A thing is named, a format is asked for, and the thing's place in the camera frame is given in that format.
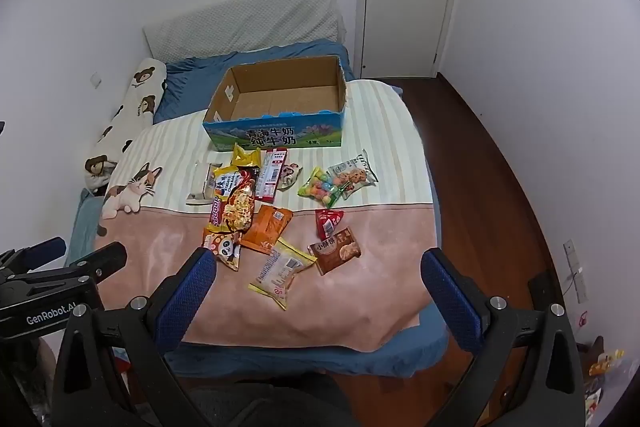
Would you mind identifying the white cookie packet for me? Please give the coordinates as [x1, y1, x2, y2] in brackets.
[327, 149, 379, 200]

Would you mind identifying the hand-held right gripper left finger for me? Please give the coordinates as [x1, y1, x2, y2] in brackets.
[50, 247, 218, 427]

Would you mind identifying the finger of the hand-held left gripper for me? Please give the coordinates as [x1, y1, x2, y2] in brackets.
[69, 241, 128, 284]
[0, 236, 67, 276]

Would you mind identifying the yellow edged white snack packet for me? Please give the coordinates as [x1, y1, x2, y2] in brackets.
[248, 237, 318, 310]

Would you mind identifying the white wall power strip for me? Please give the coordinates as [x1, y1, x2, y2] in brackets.
[563, 239, 587, 304]

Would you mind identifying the long red white snack packet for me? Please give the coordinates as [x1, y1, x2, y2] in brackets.
[256, 148, 288, 200]

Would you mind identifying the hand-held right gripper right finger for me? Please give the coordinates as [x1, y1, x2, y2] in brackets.
[420, 248, 586, 427]

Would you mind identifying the small red snack packet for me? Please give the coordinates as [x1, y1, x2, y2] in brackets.
[315, 208, 346, 239]

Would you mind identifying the colourful candy packet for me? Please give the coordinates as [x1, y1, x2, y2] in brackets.
[297, 167, 341, 208]

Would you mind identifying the bear print bolster pillow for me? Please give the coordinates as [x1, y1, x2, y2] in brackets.
[82, 57, 168, 198]

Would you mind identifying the striped pink blanket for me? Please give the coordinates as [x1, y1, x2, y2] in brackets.
[92, 79, 436, 353]

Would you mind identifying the red yellow noodle packet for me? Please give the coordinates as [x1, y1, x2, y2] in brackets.
[215, 167, 261, 233]

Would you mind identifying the panda print snack packet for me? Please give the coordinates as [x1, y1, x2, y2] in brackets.
[202, 231, 242, 272]

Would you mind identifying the brown biscuit packet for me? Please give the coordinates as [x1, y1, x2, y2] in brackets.
[307, 227, 362, 276]

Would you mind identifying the blue bed sheet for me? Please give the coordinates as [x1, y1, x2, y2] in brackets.
[65, 39, 451, 378]

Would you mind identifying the grey padded headboard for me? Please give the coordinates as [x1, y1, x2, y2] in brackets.
[142, 0, 341, 60]

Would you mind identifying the orange snack packet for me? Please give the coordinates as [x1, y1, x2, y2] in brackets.
[241, 204, 294, 255]

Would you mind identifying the small cartoon figure snack packet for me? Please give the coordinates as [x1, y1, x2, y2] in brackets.
[276, 161, 303, 192]

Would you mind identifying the clear white snack packet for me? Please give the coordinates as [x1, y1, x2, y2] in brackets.
[186, 161, 223, 206]

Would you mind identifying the printed blue cardboard box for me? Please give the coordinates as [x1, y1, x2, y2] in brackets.
[202, 55, 348, 152]

